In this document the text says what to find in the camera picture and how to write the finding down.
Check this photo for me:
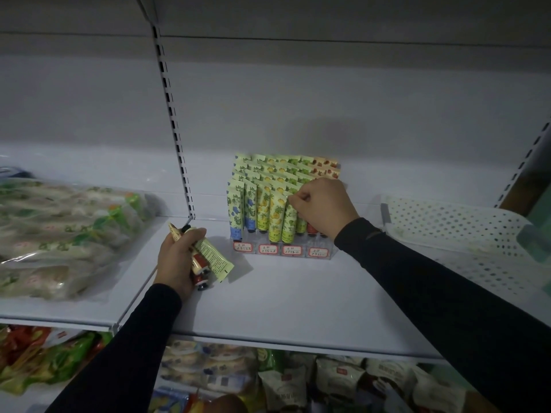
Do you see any person's left hand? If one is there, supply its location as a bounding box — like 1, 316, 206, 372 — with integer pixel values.
154, 227, 207, 302

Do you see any person's right hand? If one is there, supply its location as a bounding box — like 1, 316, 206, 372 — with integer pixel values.
287, 177, 360, 241

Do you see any clear acrylic display rack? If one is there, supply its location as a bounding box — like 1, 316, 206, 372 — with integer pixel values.
231, 229, 336, 259

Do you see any row of cream tubes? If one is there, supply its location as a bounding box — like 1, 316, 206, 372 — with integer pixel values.
232, 154, 341, 190

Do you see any white store shelf unit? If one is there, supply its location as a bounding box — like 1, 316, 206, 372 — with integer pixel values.
0, 0, 551, 413

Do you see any white perforated basket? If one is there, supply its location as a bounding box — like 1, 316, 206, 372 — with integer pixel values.
379, 195, 551, 328

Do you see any person's right forearm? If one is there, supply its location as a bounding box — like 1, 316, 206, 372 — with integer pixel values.
334, 217, 551, 413

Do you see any pile of white sweet bags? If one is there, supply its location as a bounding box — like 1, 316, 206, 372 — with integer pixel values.
157, 339, 259, 396

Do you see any clear bag of green sweets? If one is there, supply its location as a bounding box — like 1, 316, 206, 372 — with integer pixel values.
0, 178, 166, 302

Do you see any blue yellow snack packet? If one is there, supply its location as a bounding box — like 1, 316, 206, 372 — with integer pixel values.
148, 387, 190, 413

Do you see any orange brown snack packet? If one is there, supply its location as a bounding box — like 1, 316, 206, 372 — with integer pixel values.
185, 393, 249, 413

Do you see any heap of assorted snack packets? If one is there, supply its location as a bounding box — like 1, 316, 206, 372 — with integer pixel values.
0, 324, 114, 396

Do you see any group of white green pouches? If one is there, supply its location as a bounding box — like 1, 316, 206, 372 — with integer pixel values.
258, 348, 468, 413

